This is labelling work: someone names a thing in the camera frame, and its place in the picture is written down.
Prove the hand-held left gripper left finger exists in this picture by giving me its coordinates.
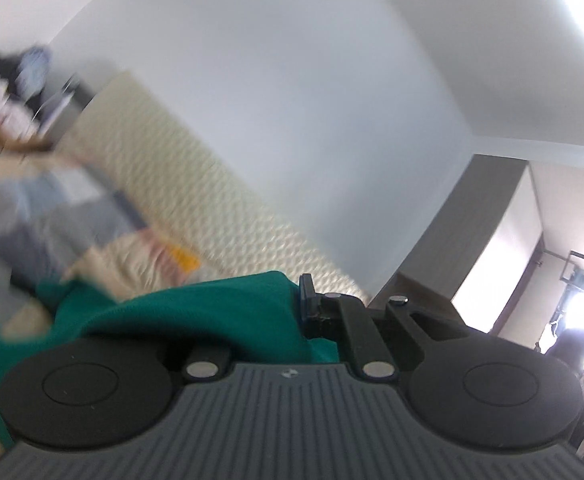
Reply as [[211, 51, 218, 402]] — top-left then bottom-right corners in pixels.
[[181, 345, 233, 382]]

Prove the black garment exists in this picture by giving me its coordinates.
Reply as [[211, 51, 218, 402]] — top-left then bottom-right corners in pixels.
[[0, 54, 25, 96]]

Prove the cream quilted headboard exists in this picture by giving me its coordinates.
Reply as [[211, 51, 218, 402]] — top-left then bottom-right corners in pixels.
[[54, 71, 373, 306]]

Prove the blue face masks pack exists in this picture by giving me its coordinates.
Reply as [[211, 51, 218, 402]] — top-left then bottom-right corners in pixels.
[[16, 46, 54, 98]]

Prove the patchwork blanket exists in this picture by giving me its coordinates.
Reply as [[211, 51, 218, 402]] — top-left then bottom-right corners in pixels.
[[0, 152, 203, 471]]

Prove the metal rack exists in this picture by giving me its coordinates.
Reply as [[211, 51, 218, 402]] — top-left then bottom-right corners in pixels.
[[541, 246, 584, 311]]

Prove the white door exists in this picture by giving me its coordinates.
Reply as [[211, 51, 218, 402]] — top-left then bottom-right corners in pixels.
[[451, 169, 546, 337]]

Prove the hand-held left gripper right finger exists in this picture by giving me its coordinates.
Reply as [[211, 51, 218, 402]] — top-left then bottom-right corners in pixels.
[[297, 273, 466, 382]]

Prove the green hoodie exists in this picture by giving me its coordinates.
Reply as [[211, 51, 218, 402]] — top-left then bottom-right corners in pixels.
[[0, 270, 345, 453]]

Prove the yellow cloth item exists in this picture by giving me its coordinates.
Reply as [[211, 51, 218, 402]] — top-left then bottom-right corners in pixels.
[[171, 246, 201, 272]]

